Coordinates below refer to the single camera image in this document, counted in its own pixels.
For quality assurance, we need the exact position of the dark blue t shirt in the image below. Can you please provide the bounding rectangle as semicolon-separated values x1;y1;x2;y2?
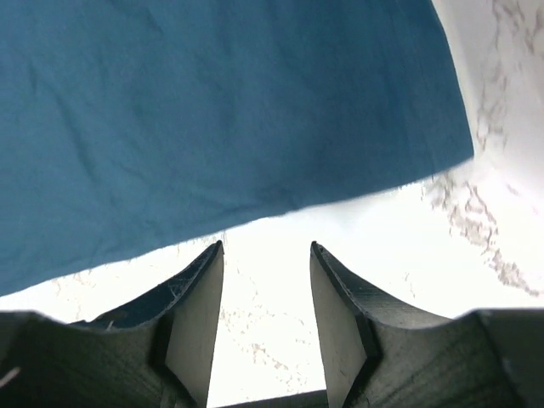
1;1;473;295

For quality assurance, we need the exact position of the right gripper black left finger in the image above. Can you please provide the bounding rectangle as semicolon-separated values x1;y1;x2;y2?
70;241;224;407

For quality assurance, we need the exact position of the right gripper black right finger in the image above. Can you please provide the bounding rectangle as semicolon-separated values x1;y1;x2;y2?
310;242;463;407

